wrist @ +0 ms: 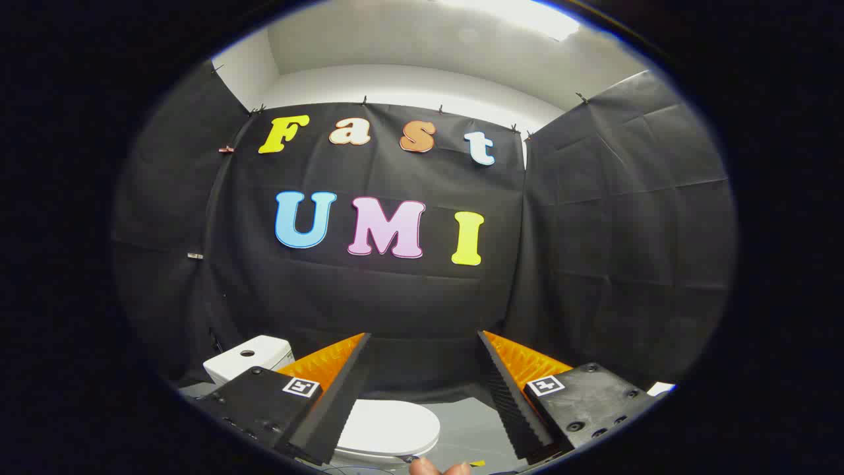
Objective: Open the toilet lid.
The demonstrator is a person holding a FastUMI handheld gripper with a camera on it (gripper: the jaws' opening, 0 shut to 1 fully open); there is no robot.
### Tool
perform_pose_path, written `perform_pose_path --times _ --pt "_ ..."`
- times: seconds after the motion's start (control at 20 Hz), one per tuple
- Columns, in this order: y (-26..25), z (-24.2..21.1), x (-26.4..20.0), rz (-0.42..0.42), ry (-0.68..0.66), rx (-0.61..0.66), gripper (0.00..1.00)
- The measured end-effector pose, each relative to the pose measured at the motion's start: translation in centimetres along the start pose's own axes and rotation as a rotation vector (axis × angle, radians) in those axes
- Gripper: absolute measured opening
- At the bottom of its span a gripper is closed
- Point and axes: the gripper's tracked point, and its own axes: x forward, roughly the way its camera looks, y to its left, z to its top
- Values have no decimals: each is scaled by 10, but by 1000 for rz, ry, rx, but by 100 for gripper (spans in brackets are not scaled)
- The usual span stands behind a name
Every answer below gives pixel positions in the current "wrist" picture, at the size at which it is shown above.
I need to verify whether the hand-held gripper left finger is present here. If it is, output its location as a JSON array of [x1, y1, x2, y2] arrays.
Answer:
[[191, 332, 372, 466]]

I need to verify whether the white toilet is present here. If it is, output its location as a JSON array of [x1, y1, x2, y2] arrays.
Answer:
[[203, 335, 426, 466]]

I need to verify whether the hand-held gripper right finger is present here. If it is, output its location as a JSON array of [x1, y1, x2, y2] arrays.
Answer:
[[477, 329, 662, 462]]

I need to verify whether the black backdrop cloth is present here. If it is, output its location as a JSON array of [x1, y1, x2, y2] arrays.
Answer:
[[112, 59, 737, 404]]

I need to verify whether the white toilet lid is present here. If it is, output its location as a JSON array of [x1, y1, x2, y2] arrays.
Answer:
[[335, 398, 441, 457]]

